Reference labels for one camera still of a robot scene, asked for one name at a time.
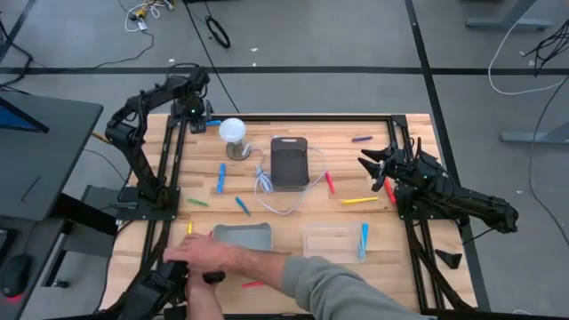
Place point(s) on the red thick marker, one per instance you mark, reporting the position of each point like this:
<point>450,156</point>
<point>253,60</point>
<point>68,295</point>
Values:
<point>390,192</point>

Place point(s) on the black triangular bracket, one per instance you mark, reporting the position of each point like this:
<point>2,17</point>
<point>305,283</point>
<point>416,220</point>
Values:
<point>450,258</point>

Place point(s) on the teal slim marker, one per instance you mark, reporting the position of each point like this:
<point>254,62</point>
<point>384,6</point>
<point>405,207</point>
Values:
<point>242,205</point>

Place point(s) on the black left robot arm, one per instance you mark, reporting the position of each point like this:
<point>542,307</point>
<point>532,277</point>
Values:
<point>121,131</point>

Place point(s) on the black aluminium table frame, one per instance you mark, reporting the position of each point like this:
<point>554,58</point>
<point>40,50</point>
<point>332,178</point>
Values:
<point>311,118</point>

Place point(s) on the computer monitor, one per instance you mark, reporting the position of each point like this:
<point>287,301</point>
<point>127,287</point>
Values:
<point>13,120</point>

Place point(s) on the person's hand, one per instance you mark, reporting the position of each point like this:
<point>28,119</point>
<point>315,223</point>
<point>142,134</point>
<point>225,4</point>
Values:
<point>197,280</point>
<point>200,253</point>

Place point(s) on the light grey plastic bin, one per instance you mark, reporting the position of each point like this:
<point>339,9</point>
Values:
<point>249,235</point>

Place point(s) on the purple slim marker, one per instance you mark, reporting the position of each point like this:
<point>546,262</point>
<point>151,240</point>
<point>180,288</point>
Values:
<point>362,138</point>

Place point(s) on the dark grey plastic bin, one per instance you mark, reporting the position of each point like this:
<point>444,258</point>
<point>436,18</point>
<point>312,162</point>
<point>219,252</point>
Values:
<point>289,164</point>

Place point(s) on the green slim marker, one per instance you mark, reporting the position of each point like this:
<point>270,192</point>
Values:
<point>197,202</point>

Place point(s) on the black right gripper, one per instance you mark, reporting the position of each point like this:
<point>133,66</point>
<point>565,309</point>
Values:
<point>402,164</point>

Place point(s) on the person's forearm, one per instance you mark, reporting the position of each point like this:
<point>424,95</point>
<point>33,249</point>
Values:
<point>202,306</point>

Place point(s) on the black desk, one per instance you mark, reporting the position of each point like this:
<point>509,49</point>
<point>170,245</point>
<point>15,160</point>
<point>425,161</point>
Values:
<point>44,169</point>

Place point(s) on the light blue thick marker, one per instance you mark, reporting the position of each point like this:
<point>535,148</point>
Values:
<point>363,240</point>

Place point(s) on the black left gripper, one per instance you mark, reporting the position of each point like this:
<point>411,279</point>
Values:
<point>193,111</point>

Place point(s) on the short yellow marker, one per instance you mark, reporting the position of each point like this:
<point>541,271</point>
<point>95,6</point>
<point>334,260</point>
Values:
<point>189,228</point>

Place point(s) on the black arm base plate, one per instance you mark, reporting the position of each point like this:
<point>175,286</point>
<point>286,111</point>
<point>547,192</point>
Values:
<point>409,213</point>
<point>133,213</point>

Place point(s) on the black computer mouse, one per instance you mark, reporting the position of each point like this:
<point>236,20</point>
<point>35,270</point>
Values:
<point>15,275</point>

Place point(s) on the short pink-red marker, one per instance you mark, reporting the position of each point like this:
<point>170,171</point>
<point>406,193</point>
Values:
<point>330,182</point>

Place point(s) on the long yellow marker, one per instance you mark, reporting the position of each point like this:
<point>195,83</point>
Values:
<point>360,200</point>

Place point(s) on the white bulb table lamp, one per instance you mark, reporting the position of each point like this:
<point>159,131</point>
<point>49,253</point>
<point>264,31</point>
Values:
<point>232,129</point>

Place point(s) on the grey desk foot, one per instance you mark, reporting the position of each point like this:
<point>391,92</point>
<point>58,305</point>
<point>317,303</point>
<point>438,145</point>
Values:
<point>507,23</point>
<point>533,137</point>

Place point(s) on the clear plastic bin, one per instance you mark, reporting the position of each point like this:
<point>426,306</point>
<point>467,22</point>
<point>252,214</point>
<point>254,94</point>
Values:
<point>329,244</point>

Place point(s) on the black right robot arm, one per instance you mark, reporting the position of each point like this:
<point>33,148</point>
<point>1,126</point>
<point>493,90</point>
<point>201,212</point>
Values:
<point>480,204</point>

